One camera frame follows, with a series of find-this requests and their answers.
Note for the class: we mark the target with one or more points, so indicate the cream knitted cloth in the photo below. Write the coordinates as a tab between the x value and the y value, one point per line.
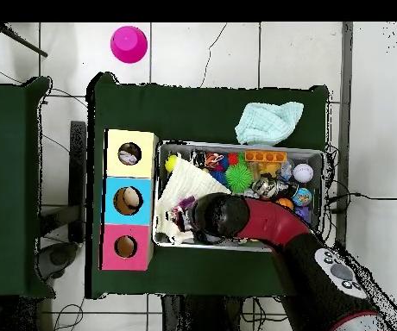
191	182

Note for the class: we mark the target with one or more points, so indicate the light blue muslin cloth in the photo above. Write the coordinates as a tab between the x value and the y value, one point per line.
267	124

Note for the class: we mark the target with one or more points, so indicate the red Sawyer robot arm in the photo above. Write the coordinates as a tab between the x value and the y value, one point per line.
271	220

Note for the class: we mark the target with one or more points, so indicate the wooden box with three holes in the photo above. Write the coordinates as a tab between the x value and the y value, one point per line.
143	169

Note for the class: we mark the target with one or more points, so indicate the yellow smiley ball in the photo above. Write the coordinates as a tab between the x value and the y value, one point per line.
171	163

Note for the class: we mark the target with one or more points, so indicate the blue spiky ball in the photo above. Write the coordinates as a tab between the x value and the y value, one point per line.
219	176

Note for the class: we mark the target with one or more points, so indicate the tiger plush toy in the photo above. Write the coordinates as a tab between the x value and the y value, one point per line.
214	160

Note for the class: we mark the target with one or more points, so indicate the green spiky ball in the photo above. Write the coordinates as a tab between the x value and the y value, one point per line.
239	177

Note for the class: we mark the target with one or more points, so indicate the orange plastic tray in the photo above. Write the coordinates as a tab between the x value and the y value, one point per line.
265	156

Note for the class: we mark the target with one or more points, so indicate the orange basketball toy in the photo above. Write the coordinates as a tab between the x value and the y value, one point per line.
284	203

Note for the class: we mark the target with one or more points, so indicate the purple foam toy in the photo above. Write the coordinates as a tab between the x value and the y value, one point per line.
302	213

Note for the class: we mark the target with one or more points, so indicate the globe print ball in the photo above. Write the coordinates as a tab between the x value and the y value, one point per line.
302	197

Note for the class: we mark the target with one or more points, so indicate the white baseball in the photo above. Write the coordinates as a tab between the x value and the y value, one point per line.
303	172

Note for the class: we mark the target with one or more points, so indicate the dark green side table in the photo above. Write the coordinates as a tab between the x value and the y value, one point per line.
5	172

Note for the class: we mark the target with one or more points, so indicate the pink plastic cup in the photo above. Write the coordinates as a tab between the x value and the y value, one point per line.
128	44

